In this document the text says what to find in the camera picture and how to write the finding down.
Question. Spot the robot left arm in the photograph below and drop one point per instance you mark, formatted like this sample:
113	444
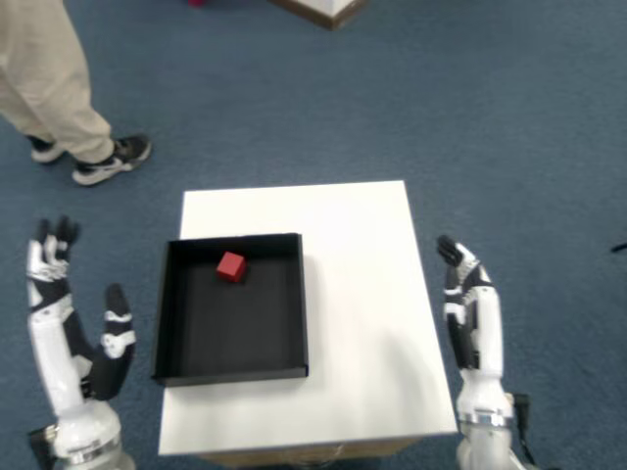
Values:
103	460

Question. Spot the black white sneaker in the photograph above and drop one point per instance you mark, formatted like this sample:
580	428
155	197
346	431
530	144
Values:
44	151
112	161

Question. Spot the black left wrist connector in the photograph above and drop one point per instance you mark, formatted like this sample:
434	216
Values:
41	445

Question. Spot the white square table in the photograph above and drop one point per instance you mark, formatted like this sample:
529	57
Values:
313	416

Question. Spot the beige trousers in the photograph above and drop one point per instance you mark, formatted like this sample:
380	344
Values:
44	73

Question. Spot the white wood-edged furniture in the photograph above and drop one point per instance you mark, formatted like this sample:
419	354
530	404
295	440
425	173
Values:
335	10

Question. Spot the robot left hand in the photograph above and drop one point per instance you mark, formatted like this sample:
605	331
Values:
54	362

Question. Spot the red cube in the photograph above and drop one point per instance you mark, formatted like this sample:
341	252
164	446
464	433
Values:
230	267

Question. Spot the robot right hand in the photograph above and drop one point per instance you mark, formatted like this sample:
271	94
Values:
490	333

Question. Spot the black open box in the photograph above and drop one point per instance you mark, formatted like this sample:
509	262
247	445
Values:
235	328

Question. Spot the small black floor object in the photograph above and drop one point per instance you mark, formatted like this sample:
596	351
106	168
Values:
620	247

